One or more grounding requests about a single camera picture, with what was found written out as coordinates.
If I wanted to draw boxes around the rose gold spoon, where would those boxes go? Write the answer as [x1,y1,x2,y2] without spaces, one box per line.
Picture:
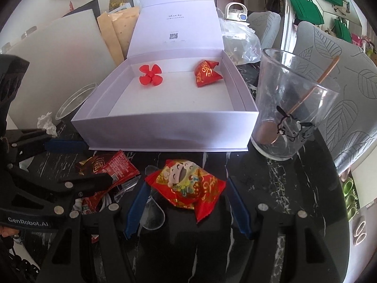
[256,55,340,146]

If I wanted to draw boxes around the clear plastic cup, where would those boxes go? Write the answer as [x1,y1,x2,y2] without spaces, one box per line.
[55,83,98,120]

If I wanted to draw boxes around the dark red snack packet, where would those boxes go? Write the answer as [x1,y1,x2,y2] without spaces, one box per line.
[75,150,141,196]

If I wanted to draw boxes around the green slippers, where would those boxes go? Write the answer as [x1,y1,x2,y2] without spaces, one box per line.
[342,177,358,220]

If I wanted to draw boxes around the crumpled white tissue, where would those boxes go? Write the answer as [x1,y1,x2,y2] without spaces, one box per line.
[37,112,58,137]

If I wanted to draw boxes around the white gift box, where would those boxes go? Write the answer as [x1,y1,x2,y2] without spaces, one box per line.
[71,0,260,152]

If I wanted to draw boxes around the cartoon red candy packet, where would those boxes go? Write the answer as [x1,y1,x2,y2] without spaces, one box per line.
[144,159,227,224]

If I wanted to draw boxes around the person's left hand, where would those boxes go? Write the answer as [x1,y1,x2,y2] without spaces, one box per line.
[0,225,20,238]

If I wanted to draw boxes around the white water bottle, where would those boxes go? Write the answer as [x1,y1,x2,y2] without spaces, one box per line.
[225,2,250,24]

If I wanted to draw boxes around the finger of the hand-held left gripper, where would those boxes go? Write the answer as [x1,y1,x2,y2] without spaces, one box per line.
[5,128,87,160]
[10,166,113,216]

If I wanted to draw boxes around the small red candy packet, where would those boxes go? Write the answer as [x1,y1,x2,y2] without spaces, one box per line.
[194,59,223,88]

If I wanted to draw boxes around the printed leaflet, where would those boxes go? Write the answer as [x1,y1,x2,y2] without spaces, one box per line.
[110,2,133,14]

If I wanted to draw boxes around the cartoon glass cup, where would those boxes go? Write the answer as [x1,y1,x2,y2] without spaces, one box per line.
[250,48,340,161]

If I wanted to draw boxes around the grey leaf pattern chair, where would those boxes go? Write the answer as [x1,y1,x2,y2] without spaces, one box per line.
[247,11,282,50]
[290,21,377,177]

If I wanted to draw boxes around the clear plastic bag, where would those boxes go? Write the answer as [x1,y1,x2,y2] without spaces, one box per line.
[219,18,262,65]

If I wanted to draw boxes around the clear plastic toy plane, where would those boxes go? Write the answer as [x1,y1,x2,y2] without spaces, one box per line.
[113,165,166,231]

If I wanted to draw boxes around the black board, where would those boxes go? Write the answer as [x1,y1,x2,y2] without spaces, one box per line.
[62,0,102,18]

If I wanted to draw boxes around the red sauce packet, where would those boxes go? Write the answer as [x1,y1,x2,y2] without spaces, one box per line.
[79,191,104,214]

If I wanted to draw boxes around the red plastic flower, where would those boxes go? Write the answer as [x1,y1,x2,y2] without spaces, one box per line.
[139,64,163,87]

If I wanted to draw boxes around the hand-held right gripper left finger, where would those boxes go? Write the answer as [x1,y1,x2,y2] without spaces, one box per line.
[37,180,149,283]

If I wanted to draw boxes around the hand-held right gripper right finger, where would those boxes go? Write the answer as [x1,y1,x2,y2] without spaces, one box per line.
[227,178,342,283]

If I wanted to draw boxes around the plain beige paper bag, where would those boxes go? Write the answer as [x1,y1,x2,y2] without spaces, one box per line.
[97,12,124,67]

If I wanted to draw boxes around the dotted beige paper bag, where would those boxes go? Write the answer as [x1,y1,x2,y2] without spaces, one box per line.
[112,6,140,59]

